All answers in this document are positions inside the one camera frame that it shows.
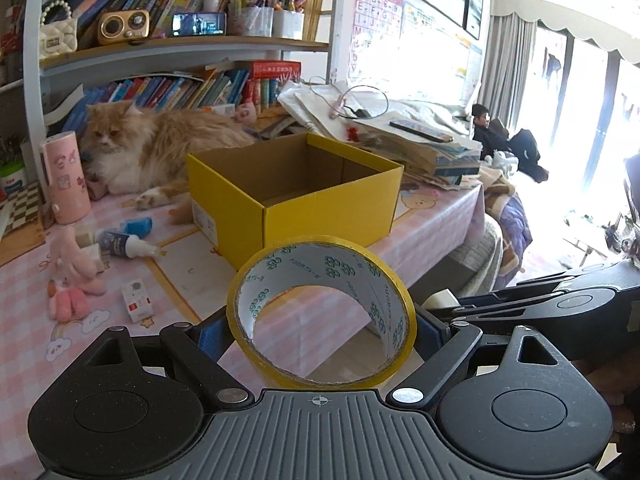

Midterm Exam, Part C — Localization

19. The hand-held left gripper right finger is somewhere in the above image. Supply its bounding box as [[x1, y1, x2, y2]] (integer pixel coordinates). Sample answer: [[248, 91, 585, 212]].
[[382, 305, 573, 411]]

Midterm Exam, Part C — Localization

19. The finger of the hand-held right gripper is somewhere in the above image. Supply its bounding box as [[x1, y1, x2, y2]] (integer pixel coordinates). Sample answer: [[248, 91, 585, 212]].
[[424, 285, 560, 331], [517, 260, 626, 293]]

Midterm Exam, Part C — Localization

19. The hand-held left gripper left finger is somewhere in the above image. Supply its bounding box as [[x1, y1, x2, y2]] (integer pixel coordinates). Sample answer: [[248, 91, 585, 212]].
[[67, 310, 253, 408]]

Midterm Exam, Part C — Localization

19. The small white box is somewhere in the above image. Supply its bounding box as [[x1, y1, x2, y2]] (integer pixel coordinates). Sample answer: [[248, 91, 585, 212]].
[[120, 276, 155, 323]]

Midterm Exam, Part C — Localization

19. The yellow tape roll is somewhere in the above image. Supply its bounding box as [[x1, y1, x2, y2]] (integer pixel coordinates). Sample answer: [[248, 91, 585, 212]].
[[226, 235, 418, 391]]

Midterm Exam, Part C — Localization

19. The white navy spray bottle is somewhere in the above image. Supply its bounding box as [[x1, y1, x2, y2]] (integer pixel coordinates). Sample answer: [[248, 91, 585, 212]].
[[97, 227, 163, 261]]

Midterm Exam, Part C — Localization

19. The pink plush toy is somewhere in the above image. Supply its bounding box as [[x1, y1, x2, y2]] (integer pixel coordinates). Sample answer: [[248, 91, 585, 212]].
[[47, 225, 108, 323]]

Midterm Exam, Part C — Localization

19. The yellow cardboard box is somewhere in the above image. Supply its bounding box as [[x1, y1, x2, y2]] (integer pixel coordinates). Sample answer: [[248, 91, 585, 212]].
[[186, 132, 405, 272]]

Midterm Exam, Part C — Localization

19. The beige eraser block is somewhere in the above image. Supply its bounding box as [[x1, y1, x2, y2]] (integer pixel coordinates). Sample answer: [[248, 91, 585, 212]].
[[75, 230, 103, 252]]

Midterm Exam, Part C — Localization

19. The pink checked cloth desktop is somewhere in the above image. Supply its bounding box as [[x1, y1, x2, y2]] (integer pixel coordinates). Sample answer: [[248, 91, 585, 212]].
[[0, 170, 486, 396]]

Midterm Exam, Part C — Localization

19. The printed blanket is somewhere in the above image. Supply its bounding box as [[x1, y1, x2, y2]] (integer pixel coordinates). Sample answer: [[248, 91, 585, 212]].
[[465, 165, 532, 296]]

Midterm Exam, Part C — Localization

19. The stack of papers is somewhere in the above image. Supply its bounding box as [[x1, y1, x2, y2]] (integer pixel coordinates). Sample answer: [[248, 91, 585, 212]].
[[277, 80, 483, 191]]

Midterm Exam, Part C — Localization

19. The fluffy orange white cat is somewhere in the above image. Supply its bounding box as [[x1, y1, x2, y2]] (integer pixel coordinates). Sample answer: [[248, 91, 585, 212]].
[[79, 100, 261, 226]]

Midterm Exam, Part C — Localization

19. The pink sticker-covered cylinder container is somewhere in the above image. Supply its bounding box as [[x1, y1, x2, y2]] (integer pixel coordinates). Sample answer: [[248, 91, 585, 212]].
[[39, 131, 92, 225]]

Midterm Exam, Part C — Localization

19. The grey curtain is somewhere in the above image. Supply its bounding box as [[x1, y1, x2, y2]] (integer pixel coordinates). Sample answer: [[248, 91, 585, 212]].
[[480, 0, 640, 131]]

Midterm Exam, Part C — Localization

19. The wooden chess box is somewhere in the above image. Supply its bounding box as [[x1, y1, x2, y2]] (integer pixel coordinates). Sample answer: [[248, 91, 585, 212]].
[[0, 180, 46, 241]]

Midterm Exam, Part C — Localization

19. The green lid white jar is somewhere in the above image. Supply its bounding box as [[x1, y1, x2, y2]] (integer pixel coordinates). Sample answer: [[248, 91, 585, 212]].
[[0, 160, 28, 202]]

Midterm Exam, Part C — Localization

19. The red boxed book set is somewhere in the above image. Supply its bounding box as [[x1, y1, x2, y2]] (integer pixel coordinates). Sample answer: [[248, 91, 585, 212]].
[[240, 60, 302, 111]]

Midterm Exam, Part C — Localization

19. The white bookshelf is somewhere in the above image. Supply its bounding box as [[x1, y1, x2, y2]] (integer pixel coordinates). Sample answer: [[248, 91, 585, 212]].
[[22, 0, 341, 171]]

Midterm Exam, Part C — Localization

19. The white dotted pen cup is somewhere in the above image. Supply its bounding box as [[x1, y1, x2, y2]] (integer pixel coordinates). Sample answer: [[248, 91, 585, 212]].
[[230, 5, 274, 37]]

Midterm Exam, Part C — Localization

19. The golden retro radio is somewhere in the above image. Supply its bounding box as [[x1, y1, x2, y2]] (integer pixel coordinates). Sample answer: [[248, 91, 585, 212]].
[[97, 9, 151, 46]]

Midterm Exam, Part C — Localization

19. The plain white pen cup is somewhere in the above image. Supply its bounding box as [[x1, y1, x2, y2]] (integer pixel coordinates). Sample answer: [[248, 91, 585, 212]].
[[272, 9, 305, 40]]

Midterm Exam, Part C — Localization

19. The thin cable with plug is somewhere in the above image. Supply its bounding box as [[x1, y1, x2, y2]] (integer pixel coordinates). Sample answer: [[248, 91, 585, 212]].
[[310, 76, 390, 121]]

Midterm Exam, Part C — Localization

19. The white chart wall poster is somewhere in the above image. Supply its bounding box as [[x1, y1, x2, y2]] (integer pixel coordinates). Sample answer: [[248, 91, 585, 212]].
[[400, 2, 483, 106]]

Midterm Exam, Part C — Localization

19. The alphabet wall poster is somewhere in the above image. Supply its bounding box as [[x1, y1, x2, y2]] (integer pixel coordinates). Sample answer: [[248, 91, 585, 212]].
[[347, 0, 406, 83]]

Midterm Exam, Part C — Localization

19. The white quilted pearl-handle bag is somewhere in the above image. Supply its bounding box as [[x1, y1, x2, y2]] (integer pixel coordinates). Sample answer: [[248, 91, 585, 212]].
[[39, 0, 80, 58]]

